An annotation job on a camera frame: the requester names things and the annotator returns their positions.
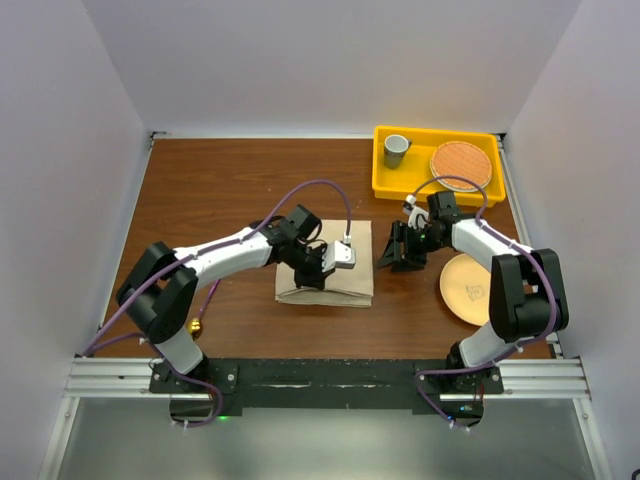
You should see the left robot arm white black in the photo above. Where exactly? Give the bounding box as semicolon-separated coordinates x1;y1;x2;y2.
116;204;331;392

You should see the golden round plate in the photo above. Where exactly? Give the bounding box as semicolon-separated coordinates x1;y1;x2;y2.
439;254;491;327

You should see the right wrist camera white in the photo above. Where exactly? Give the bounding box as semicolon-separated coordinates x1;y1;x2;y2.
403;194;429;230

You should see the yellow plastic tray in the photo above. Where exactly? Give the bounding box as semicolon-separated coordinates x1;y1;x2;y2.
371;125;506;208

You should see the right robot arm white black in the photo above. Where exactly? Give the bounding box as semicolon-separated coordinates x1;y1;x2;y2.
376;191;569;393

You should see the orange woven coaster plate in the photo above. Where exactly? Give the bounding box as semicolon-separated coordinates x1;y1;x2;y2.
429;141;493;192

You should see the gold purple spoon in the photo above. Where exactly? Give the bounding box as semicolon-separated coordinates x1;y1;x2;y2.
186;280;220;340

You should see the beige cloth napkin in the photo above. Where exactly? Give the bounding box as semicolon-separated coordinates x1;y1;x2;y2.
275;220;374;308

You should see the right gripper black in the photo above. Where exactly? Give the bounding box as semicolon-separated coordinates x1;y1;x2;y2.
376;220;446;274

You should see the aluminium frame rail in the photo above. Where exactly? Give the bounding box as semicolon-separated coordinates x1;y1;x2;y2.
39;358;614;479

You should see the grey ceramic mug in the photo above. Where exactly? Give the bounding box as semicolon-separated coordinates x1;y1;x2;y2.
383;134;412;170

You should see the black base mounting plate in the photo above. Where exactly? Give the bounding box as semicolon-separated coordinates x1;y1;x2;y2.
149;358;504;426

